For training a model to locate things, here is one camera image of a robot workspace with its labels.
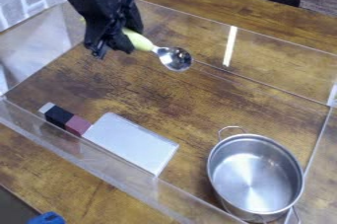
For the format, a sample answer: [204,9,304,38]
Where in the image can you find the spoon with yellow-green handle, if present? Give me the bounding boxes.
[122,28,193,72]

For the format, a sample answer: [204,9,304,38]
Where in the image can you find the toy cleaver knife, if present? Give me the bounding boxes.
[38,103,178,176]

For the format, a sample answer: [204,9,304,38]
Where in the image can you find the stainless steel pot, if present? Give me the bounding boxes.
[206,126,304,224]

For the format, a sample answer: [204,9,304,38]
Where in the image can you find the blue object at bottom edge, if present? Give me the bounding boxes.
[26,212,65,224]

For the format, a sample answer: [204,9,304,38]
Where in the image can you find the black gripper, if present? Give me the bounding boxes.
[66,0,144,59]

